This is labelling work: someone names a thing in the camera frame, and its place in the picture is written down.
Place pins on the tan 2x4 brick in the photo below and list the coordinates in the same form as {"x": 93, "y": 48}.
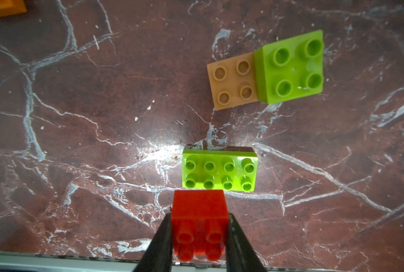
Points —
{"x": 233, "y": 81}

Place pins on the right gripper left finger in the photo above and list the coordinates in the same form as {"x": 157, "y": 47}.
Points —
{"x": 158, "y": 256}

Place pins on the green 2x4 brick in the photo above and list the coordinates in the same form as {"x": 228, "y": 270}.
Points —
{"x": 219, "y": 170}

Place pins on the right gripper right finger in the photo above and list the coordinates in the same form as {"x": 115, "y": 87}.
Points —
{"x": 240, "y": 255}

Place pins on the orange 2x4 brick near left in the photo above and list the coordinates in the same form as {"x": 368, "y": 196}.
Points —
{"x": 11, "y": 7}

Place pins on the green 2x2 brick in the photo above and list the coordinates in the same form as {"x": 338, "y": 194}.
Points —
{"x": 290, "y": 69}

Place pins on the red 2x2 brick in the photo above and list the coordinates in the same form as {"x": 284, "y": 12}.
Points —
{"x": 199, "y": 220}

